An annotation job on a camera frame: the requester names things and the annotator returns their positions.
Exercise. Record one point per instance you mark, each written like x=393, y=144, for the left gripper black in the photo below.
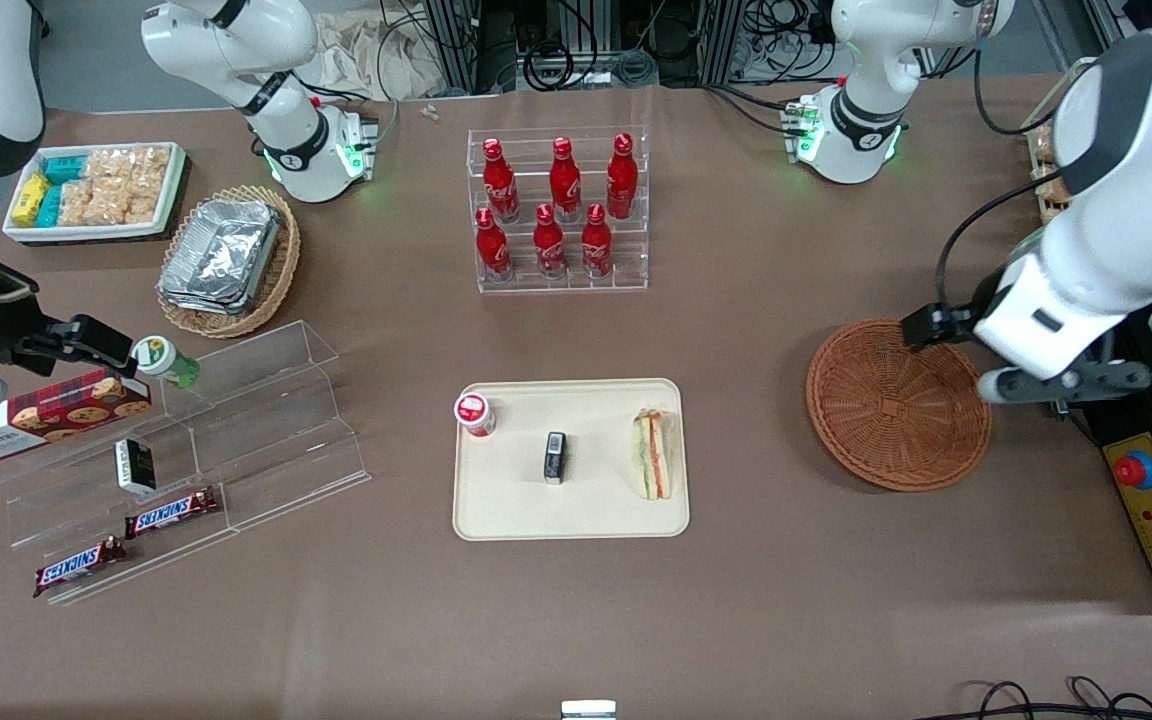
x=983, y=296

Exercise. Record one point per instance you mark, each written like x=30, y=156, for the triangular sandwich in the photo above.
x=652, y=455

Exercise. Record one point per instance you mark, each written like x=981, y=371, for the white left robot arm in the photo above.
x=876, y=100

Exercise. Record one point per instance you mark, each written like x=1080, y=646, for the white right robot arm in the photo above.
x=286, y=130

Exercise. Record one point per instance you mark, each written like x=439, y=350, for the round brown wicker basket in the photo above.
x=886, y=410

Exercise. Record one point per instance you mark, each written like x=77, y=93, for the white rectangular snack tray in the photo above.
x=174, y=190

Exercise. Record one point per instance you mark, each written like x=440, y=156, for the oval tan wicker basket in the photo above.
x=282, y=270

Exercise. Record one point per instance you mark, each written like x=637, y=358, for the beige plastic tray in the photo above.
x=596, y=510

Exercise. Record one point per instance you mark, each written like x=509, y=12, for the green bottle with white cap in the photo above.
x=164, y=360

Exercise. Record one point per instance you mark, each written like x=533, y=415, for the red tartan cookie box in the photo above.
x=36, y=418

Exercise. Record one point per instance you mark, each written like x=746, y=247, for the small black white box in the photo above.
x=134, y=466

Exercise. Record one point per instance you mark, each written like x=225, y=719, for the clear bag of rice crackers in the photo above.
x=148, y=185
x=106, y=165
x=94, y=205

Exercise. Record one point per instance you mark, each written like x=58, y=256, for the teal snack packet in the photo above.
x=66, y=169
x=49, y=206

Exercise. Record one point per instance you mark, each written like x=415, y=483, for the yellow snack packet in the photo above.
x=30, y=200

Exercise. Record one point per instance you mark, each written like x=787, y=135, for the stack of foil trays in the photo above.
x=221, y=255

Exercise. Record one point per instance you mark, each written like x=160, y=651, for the brown Snickers bar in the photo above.
x=79, y=565
x=171, y=513

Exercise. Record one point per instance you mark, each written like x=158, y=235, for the clear acrylic stepped shelf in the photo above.
x=276, y=440

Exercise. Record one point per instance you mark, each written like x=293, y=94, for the clear box of pastries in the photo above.
x=1048, y=150

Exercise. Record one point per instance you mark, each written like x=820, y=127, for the red emergency stop button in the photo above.
x=1136, y=470

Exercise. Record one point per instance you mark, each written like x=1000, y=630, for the clear acrylic bottle rack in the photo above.
x=626, y=270

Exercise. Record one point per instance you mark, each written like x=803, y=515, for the red cola bottle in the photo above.
x=564, y=182
x=596, y=243
x=549, y=243
x=500, y=182
x=492, y=247
x=622, y=178

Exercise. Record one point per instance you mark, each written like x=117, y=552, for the red white yogurt cup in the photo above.
x=474, y=412

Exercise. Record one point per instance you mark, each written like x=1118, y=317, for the crumpled beige cloth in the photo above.
x=356, y=50

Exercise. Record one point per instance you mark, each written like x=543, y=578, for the white silver device edge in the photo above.
x=588, y=710

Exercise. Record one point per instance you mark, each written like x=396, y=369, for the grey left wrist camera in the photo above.
x=1066, y=385

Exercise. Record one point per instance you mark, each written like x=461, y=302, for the aluminium frame rack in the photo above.
x=456, y=40

